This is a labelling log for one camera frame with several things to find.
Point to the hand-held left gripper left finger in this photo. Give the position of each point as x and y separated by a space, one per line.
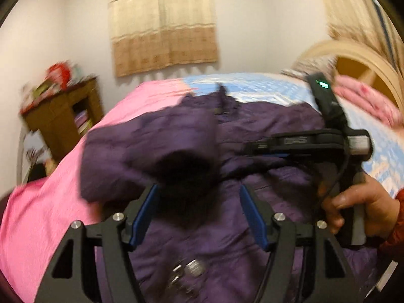
145 216

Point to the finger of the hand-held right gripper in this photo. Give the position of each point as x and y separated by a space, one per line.
303 145

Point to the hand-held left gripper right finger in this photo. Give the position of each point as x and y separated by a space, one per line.
253 217

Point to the purple padded jacket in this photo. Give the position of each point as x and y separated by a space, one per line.
195 151

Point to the person's right forearm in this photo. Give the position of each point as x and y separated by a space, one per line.
394 236

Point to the person's right hand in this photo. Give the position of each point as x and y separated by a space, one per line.
374 202

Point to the patterned pillow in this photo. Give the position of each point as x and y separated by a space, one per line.
311 68

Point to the cream curved headboard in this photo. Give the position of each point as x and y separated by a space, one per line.
356 53

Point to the blue printed blanket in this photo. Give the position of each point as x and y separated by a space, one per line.
271 88

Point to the pink bed sheet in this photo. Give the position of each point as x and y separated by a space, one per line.
47 221

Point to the cream side curtain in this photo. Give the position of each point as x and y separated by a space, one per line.
353 9

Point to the stack of books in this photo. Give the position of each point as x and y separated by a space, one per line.
82 123

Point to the white printed bag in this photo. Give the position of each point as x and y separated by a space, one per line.
36 146

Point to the brown wooden cabinet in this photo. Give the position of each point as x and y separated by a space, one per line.
60 116

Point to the red bag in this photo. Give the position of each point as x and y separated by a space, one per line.
59 72

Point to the beige patterned curtain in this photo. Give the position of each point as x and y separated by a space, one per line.
162 22

